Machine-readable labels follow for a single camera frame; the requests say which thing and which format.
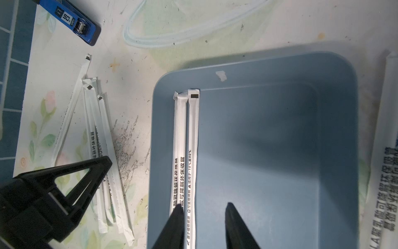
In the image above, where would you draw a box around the blue stapler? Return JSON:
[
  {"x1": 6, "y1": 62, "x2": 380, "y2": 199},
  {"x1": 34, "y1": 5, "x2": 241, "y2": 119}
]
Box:
[{"x1": 33, "y1": 0, "x2": 101, "y2": 46}]

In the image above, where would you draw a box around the wrapped straw pile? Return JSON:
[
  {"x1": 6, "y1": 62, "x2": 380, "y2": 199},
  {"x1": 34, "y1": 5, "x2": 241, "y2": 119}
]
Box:
[
  {"x1": 51, "y1": 54, "x2": 135, "y2": 246},
  {"x1": 359, "y1": 52, "x2": 398, "y2": 249}
]

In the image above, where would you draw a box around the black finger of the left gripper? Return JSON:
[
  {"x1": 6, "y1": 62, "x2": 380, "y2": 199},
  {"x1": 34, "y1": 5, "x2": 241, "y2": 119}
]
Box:
[{"x1": 1, "y1": 156, "x2": 113, "y2": 249}]

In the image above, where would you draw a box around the left wrapped straw pile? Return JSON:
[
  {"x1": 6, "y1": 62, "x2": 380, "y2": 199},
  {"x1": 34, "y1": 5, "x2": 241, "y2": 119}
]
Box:
[{"x1": 51, "y1": 54, "x2": 135, "y2": 246}]

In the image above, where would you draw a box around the blue storage tray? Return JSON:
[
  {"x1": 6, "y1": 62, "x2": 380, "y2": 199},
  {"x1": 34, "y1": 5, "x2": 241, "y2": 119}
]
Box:
[{"x1": 147, "y1": 52, "x2": 359, "y2": 249}]

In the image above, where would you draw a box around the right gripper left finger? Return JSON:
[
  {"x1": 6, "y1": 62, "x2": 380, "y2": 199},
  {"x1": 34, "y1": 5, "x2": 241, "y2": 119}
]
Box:
[{"x1": 152, "y1": 204, "x2": 184, "y2": 249}]

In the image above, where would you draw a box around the right wrapped straw pile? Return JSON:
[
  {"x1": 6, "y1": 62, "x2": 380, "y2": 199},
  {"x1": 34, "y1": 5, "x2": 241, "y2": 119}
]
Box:
[{"x1": 359, "y1": 52, "x2": 398, "y2": 249}]

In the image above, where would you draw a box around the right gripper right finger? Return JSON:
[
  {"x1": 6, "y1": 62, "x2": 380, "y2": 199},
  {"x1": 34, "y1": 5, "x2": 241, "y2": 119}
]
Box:
[{"x1": 225, "y1": 202, "x2": 260, "y2": 249}]

